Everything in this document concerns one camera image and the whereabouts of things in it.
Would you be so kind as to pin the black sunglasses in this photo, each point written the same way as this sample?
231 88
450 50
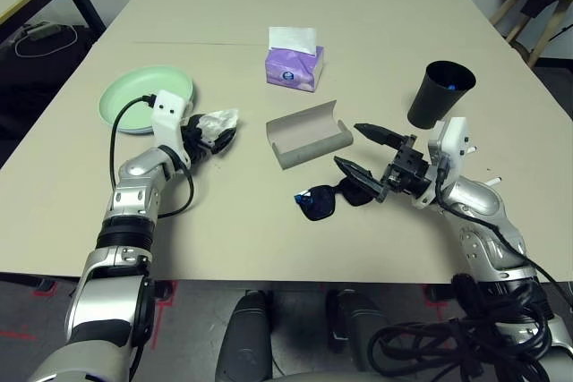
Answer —
320 203

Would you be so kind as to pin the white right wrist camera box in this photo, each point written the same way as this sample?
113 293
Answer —
452 140

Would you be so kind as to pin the green plate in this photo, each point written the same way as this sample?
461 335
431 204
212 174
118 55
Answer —
134 87

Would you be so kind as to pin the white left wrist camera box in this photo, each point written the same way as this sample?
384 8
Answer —
168 109

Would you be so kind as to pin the grey power adapter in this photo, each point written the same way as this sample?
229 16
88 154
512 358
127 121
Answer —
42 29

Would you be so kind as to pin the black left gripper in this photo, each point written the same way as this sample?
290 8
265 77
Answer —
194 142

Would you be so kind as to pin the black plastic cup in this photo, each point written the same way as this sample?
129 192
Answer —
430 104

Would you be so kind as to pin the purple tissue pack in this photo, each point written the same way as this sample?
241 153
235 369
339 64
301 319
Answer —
291 69

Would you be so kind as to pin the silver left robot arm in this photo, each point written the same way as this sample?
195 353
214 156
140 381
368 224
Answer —
130 203

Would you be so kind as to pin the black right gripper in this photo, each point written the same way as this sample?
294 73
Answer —
407 172

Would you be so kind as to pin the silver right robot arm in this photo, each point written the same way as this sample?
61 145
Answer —
479 198

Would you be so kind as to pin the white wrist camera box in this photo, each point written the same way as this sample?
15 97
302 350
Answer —
452 140
168 109

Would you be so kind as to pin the wooden stool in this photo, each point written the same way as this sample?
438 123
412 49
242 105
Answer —
505 7

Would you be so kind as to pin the flat white tissue sheet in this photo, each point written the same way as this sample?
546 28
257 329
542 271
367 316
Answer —
291 37

